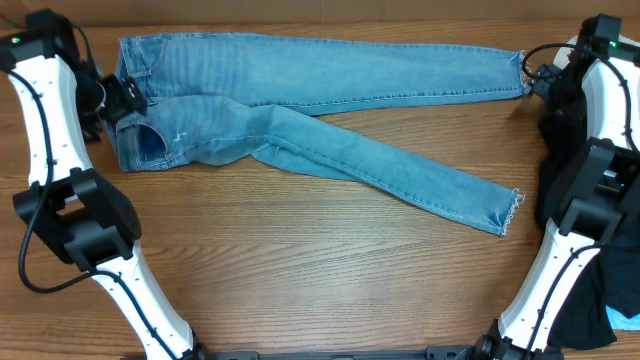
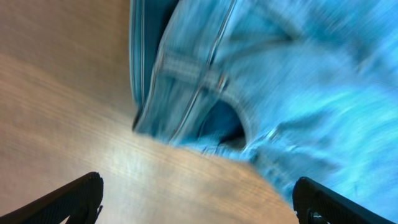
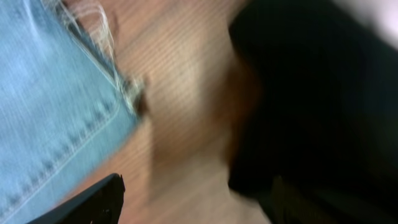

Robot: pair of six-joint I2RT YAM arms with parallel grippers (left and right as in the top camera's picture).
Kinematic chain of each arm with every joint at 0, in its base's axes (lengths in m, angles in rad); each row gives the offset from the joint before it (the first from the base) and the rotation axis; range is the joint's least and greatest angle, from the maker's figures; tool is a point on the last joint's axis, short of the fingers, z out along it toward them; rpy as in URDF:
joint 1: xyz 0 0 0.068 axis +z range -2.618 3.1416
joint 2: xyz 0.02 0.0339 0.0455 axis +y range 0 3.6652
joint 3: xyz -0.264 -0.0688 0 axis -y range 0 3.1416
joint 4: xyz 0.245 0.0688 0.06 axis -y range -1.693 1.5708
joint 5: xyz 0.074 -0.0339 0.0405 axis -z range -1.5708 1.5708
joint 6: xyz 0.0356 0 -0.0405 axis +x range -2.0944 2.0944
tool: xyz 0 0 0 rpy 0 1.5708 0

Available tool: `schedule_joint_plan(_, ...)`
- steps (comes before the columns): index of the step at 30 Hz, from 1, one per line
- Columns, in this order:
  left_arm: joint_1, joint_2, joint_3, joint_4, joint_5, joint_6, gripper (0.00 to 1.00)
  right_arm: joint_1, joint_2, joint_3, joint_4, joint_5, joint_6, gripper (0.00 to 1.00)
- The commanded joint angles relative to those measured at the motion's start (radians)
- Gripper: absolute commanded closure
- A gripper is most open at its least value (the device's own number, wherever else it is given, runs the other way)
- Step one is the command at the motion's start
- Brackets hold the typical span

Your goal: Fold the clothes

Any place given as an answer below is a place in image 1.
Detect brown cardboard back panel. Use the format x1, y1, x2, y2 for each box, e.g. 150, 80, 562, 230
1, 0, 639, 29

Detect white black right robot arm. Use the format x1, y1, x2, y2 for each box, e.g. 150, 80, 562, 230
425, 14, 639, 359

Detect light blue denim jeans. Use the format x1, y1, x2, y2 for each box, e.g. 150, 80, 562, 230
107, 33, 524, 236

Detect black garment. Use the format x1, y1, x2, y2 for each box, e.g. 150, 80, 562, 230
536, 100, 639, 350

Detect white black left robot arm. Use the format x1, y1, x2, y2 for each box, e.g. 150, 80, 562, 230
1, 9, 213, 360

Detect light blue cloth piece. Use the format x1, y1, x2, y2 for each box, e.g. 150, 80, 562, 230
606, 307, 640, 331

